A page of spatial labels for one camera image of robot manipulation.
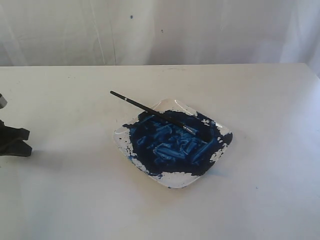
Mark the white paper sheet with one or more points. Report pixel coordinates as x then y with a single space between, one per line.
77 181

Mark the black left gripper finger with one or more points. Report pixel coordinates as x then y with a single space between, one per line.
10 134
17 149

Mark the black paintbrush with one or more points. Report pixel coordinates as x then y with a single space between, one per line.
173 121

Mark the white plate with blue paint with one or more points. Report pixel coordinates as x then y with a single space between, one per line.
168 154

